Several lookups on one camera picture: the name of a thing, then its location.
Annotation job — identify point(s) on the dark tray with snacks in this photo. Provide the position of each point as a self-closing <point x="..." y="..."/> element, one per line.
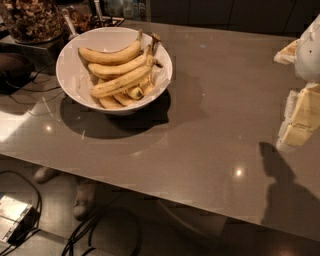
<point x="83" y="20"/>

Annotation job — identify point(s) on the white ceramic bowl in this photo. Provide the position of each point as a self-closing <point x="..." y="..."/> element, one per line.
<point x="76" y="80"/>

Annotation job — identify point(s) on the right grey shoe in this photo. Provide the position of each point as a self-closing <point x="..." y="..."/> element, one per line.
<point x="84" y="201"/>

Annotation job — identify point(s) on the grey shoe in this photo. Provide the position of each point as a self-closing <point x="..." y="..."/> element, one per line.
<point x="44" y="174"/>
<point x="84" y="201"/>

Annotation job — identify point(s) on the dark round object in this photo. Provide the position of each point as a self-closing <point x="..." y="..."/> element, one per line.
<point x="15" y="72"/>

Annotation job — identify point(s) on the top yellow banana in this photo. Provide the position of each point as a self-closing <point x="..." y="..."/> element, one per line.
<point x="113" y="58"/>

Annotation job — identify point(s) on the silver box on floor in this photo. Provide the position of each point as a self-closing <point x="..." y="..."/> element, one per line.
<point x="15" y="219"/>

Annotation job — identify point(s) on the white plastic scoop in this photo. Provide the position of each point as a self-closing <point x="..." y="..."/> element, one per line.
<point x="73" y="33"/>

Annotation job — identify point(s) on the glass jar of nuts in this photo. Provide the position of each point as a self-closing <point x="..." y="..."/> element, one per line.
<point x="32" y="21"/>

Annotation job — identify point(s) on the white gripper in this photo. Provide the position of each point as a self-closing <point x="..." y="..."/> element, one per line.
<point x="309" y="55"/>

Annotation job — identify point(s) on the lower left yellow banana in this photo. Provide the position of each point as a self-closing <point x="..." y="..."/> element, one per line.
<point x="109" y="102"/>

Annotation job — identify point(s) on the small lower yellow banana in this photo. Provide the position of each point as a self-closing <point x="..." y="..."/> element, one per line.
<point x="124" y="99"/>

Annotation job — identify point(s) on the left grey shoe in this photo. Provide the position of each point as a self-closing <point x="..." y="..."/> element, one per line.
<point x="44" y="174"/>

